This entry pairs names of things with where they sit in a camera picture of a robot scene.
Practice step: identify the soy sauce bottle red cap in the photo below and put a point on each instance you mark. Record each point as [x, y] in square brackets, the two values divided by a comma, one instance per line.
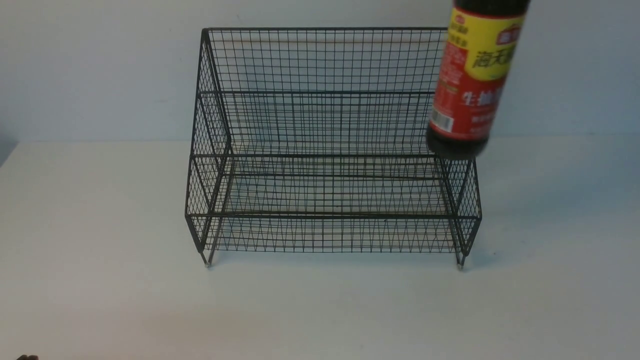
[481, 42]

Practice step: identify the small dark object at edge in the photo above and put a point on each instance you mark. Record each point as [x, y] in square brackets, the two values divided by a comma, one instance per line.
[28, 357]

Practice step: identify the black wire mesh shelf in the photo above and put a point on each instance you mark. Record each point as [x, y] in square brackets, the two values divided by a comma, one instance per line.
[313, 140]

